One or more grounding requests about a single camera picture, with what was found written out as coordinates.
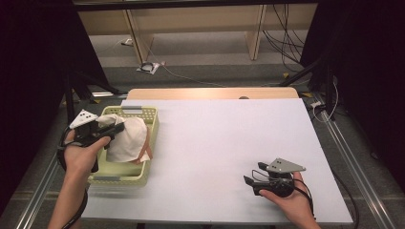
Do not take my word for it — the white table cover board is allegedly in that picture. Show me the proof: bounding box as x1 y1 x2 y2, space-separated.
80 98 353 225

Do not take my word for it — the person's left hand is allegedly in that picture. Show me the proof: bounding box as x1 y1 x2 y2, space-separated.
62 129 113 179

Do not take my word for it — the thin white floor cable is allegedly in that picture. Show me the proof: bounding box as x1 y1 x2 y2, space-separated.
139 31 228 89

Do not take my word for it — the black metal stand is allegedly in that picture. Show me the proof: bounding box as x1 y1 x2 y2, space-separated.
63 71 128 131
278 56 337 122

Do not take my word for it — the short aluminium rail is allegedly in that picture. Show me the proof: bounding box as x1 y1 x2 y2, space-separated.
90 91 128 98

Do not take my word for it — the clear bag with black cable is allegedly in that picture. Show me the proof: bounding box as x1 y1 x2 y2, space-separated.
137 61 167 76

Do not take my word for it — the black floor cable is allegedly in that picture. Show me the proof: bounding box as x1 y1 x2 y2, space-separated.
330 171 361 229

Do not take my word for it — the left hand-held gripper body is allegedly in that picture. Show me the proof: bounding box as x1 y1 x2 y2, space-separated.
69 109 113 151

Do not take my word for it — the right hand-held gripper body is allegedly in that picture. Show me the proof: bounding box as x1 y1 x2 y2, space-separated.
252 157 307 198

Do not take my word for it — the white garment with brown trim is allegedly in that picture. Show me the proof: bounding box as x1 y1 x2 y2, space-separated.
96 114 154 165

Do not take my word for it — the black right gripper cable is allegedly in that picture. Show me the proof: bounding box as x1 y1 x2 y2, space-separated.
291 177 317 221

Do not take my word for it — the thin black wire loop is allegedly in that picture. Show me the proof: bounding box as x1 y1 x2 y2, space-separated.
251 169 272 183

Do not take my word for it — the beige wooden shelf unit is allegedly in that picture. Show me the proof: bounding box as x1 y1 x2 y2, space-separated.
77 3 319 65

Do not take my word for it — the aluminium floor rail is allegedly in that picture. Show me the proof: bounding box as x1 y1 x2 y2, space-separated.
13 104 94 229
313 94 397 229

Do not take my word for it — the white cable with plug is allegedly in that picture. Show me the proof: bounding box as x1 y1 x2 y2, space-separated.
309 75 339 123

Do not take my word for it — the bundle of black cables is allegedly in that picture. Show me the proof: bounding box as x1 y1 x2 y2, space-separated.
262 3 305 73

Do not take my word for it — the black curtain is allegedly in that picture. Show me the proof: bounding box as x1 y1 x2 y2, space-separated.
300 0 405 192
0 0 111 211

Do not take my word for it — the light green perforated plastic basket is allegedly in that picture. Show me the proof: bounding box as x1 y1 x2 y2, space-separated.
87 105 160 188

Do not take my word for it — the person's right hand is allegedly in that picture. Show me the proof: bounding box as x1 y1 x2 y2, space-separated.
258 171 315 224

